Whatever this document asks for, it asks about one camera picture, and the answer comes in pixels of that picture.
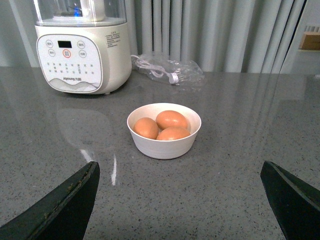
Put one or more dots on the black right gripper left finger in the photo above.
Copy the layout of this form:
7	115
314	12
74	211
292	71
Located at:
63	214

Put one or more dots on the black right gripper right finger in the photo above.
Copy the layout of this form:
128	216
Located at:
295	203

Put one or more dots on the brown left egg in bowl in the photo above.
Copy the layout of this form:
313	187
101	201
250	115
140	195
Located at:
147	128

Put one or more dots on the brown egg in bowl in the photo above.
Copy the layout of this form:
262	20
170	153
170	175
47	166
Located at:
147	128
171	118
173	133

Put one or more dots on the brown front egg in bowl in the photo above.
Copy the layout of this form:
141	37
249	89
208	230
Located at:
173	133

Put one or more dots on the brown back egg in bowl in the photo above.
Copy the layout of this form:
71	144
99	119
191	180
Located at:
171	118

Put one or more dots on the brown cardboard box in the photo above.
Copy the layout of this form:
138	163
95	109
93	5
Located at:
310	41

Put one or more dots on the white round bowl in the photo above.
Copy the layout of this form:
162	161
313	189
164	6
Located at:
164	149

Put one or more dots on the white soy milk maker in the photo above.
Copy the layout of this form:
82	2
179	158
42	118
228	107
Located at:
83	46

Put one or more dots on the clear plastic bag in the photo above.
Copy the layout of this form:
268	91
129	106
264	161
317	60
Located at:
160	68

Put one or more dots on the grey curtain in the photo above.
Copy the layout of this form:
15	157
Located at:
248	36

